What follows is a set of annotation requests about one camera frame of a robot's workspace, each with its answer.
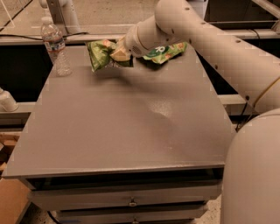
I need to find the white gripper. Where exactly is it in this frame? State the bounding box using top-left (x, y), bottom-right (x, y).
top-left (110, 24), bottom-right (154, 61)

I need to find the green jalapeno chip bag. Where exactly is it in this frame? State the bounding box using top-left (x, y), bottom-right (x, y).
top-left (87, 39), bottom-right (133, 72)

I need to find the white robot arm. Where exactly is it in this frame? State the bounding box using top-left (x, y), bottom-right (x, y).
top-left (112, 0), bottom-right (280, 224)

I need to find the green snack bag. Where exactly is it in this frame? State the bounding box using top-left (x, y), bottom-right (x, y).
top-left (143, 42), bottom-right (187, 65)

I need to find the clear plastic water bottle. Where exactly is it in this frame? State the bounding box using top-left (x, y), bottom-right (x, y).
top-left (41, 17), bottom-right (72, 77)

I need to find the grey drawer cabinet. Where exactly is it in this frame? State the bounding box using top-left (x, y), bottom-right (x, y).
top-left (2, 42), bottom-right (235, 224)

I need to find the white pipe fitting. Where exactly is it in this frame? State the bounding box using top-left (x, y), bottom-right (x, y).
top-left (0, 88), bottom-right (18, 112)

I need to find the upper grey drawer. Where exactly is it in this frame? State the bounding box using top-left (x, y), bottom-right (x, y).
top-left (28, 180), bottom-right (221, 210)

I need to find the grey drawer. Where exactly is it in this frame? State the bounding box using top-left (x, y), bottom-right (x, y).
top-left (28, 180), bottom-right (221, 210)
top-left (58, 204), bottom-right (207, 224)

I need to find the lower grey drawer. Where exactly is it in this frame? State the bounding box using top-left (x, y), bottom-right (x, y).
top-left (58, 204), bottom-right (207, 224)

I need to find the cardboard box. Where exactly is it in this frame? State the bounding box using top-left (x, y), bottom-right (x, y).
top-left (0, 133), bottom-right (30, 224)

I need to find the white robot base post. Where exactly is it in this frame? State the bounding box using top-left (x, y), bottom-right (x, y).
top-left (38, 0), bottom-right (81, 35)

